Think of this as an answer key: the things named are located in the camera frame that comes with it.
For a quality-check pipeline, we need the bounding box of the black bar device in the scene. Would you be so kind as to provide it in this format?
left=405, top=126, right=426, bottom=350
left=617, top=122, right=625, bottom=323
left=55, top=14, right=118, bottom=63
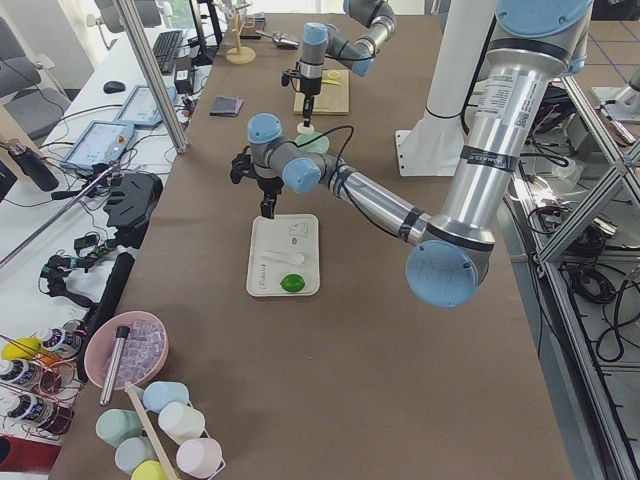
left=84, top=252, right=135, bottom=338

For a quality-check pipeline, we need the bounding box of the white plastic cup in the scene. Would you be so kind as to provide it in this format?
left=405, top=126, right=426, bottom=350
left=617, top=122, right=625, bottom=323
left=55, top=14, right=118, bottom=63
left=158, top=402, right=205, bottom=445

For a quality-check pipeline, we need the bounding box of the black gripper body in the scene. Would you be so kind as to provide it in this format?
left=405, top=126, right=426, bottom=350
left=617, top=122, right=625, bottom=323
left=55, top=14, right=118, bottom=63
left=281, top=69, right=321, bottom=96
left=230, top=145, right=284, bottom=200

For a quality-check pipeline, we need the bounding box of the green lime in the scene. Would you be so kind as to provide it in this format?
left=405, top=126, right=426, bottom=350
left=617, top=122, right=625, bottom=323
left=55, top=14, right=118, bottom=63
left=280, top=273, right=306, bottom=293

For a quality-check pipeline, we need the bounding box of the yellow plastic cup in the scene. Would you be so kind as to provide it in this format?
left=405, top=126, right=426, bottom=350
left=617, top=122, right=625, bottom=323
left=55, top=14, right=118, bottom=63
left=131, top=460, right=168, bottom=480

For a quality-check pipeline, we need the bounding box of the aluminium frame post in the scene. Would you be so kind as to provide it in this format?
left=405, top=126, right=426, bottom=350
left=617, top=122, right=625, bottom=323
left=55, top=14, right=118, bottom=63
left=113, top=0, right=188, bottom=154

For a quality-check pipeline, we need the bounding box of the wooden stick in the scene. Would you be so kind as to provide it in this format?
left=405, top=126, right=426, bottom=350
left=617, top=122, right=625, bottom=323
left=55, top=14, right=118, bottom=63
left=125, top=382, right=179, bottom=480

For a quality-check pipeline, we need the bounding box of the black plastic device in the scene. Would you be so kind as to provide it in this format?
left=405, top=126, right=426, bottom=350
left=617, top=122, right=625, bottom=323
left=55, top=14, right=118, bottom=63
left=103, top=172, right=163, bottom=249

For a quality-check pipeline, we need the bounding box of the black keyboard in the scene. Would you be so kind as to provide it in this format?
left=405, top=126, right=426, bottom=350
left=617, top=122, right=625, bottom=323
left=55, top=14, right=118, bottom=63
left=152, top=30, right=183, bottom=75

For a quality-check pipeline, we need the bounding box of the wooden cutting board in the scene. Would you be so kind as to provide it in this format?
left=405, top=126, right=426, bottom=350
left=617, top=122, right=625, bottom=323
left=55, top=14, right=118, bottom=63
left=313, top=69, right=350, bottom=115

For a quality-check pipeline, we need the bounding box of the metal tube tool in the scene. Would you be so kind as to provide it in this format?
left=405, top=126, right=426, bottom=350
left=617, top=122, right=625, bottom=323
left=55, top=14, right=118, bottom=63
left=99, top=326, right=130, bottom=407

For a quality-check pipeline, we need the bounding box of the near teach pendant tablet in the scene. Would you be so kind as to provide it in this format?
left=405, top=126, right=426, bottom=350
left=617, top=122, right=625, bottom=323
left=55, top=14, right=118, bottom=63
left=60, top=121, right=135, bottom=171

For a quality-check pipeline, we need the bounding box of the white rectangular tray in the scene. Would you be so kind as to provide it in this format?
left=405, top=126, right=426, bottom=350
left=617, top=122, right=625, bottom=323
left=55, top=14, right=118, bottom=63
left=246, top=214, right=320, bottom=297

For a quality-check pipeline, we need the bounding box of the white ceramic spoon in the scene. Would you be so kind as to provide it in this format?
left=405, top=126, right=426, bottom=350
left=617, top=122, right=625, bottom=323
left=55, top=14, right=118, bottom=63
left=261, top=250, right=305, bottom=265

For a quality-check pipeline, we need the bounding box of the pink bowl with ice cubes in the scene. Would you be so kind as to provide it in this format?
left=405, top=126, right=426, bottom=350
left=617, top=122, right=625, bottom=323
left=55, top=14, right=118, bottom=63
left=84, top=311, right=169, bottom=390

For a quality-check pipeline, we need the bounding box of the grey folded cloth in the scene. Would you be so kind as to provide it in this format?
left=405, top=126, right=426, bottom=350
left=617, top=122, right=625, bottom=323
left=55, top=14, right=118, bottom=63
left=209, top=96, right=244, bottom=117

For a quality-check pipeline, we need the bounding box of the pink plastic cup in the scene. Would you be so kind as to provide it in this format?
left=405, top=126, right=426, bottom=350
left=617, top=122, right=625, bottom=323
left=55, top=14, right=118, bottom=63
left=176, top=438, right=223, bottom=479

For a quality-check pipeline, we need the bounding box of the black water bottle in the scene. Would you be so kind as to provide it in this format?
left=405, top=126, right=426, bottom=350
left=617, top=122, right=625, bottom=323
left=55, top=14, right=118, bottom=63
left=5, top=142, right=59, bottom=192

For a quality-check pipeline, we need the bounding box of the black computer mouse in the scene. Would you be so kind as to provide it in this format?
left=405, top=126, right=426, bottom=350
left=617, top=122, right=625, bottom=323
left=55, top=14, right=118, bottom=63
left=103, top=80, right=126, bottom=94

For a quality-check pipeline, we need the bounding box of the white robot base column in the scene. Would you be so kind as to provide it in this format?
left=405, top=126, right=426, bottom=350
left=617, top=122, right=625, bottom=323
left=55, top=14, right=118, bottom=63
left=396, top=0, right=496, bottom=176

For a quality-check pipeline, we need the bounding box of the pale blue plastic cup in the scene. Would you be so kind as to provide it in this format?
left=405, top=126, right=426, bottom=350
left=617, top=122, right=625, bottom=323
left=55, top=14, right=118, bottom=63
left=114, top=437, right=157, bottom=475

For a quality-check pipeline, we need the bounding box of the wooden mug tree stand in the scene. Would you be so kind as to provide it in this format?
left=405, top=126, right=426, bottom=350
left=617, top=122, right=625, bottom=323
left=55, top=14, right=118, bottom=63
left=220, top=1, right=256, bottom=65

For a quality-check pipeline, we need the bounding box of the green plastic cup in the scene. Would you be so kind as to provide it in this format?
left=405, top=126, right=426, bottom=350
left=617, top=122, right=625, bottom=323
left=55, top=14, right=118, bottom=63
left=95, top=409, right=143, bottom=448

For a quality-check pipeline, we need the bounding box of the teach pendant tablet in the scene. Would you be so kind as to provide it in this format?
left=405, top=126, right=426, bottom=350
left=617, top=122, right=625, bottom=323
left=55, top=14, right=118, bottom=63
left=114, top=85, right=162, bottom=128
left=60, top=121, right=135, bottom=171

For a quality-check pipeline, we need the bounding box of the metal scoop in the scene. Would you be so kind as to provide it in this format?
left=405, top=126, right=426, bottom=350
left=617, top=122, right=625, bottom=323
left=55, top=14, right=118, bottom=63
left=256, top=30, right=300, bottom=50

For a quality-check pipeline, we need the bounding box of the mint green bowl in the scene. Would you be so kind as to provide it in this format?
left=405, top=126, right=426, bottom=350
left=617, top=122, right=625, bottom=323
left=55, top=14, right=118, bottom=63
left=294, top=132, right=330, bottom=153

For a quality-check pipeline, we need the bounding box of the white steamed bun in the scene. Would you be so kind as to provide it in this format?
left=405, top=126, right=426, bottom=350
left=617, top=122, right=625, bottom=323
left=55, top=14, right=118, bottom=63
left=297, top=123, right=315, bottom=134

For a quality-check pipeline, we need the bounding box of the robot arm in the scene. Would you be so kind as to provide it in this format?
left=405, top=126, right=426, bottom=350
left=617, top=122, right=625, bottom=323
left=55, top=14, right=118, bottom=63
left=281, top=1, right=396, bottom=133
left=230, top=1, right=592, bottom=308

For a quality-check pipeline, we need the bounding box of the far teach pendant tablet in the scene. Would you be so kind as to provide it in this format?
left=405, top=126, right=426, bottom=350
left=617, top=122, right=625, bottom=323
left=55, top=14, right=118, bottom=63
left=114, top=85, right=162, bottom=128

